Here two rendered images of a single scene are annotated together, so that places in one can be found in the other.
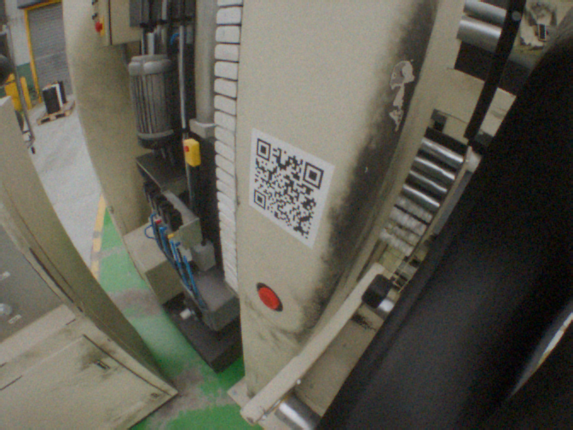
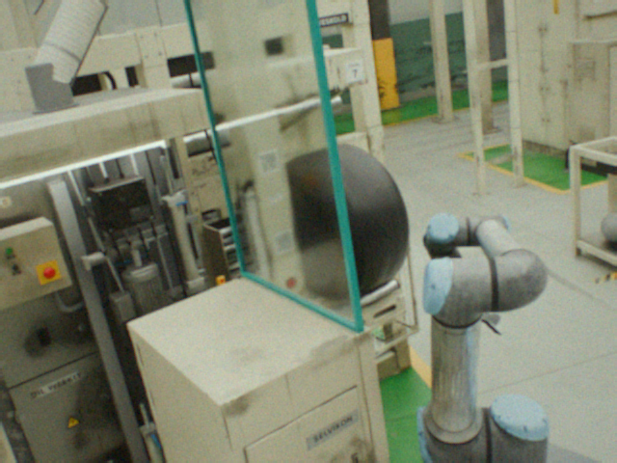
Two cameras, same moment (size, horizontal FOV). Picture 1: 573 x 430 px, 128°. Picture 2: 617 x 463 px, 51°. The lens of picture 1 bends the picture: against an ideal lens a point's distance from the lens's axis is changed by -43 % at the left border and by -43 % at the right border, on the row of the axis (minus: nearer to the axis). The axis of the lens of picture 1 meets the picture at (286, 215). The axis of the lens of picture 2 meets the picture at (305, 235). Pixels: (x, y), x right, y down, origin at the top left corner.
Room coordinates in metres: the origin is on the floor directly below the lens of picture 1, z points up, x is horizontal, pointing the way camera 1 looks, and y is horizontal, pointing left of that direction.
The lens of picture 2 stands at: (-0.73, 1.95, 1.99)
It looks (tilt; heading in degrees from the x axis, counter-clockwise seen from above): 20 degrees down; 292
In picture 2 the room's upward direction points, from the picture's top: 10 degrees counter-clockwise
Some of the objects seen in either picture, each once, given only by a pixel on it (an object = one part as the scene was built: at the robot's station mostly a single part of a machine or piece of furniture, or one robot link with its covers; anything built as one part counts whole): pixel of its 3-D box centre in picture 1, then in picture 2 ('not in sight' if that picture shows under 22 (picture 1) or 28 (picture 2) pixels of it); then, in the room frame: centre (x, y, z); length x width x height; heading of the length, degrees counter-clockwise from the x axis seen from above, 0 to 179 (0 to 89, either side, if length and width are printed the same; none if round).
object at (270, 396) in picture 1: (326, 339); not in sight; (0.18, -0.11, 0.90); 0.40 x 0.03 x 0.10; 144
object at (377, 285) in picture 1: (377, 291); not in sight; (0.25, -0.19, 0.97); 0.05 x 0.04 x 0.05; 144
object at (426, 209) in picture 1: (409, 188); (238, 254); (0.51, -0.30, 1.05); 0.20 x 0.15 x 0.30; 54
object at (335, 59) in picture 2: not in sight; (290, 80); (0.24, -0.53, 1.71); 0.61 x 0.25 x 0.15; 54
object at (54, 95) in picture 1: (54, 98); not in sight; (3.96, 5.67, 0.38); 1.20 x 0.80 x 0.76; 41
